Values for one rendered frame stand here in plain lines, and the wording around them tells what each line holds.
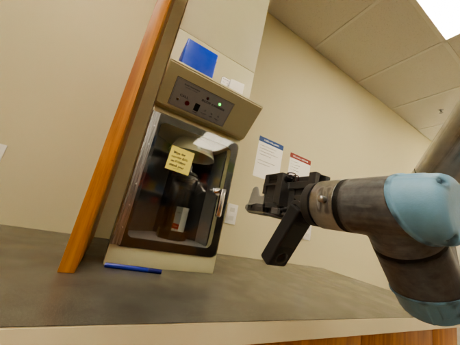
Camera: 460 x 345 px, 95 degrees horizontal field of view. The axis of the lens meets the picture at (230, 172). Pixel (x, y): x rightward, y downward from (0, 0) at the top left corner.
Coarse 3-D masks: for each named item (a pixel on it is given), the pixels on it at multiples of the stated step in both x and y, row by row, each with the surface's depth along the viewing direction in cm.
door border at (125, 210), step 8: (152, 120) 63; (152, 128) 63; (144, 136) 61; (152, 136) 63; (144, 144) 62; (144, 152) 61; (144, 160) 61; (136, 168) 60; (136, 176) 60; (136, 184) 59; (128, 192) 58; (128, 200) 58; (128, 208) 58; (128, 216) 57; (120, 224) 56; (120, 232) 56; (120, 240) 56
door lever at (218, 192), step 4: (216, 188) 71; (216, 192) 70; (220, 192) 67; (224, 192) 66; (220, 196) 66; (224, 196) 66; (220, 200) 66; (220, 204) 65; (216, 208) 66; (220, 208) 65; (216, 212) 65; (220, 212) 65; (216, 216) 65
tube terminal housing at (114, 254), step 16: (176, 48) 71; (208, 48) 77; (224, 64) 79; (240, 80) 82; (208, 128) 73; (112, 256) 56; (128, 256) 57; (144, 256) 59; (160, 256) 61; (176, 256) 63; (192, 256) 66; (208, 272) 68
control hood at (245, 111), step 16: (176, 64) 58; (192, 80) 62; (208, 80) 62; (160, 96) 62; (224, 96) 66; (240, 96) 67; (176, 112) 67; (240, 112) 70; (256, 112) 72; (224, 128) 73; (240, 128) 74
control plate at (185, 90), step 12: (180, 84) 62; (192, 84) 62; (180, 96) 63; (192, 96) 64; (204, 96) 65; (216, 96) 66; (180, 108) 66; (192, 108) 66; (204, 108) 67; (216, 108) 68; (228, 108) 69; (216, 120) 70
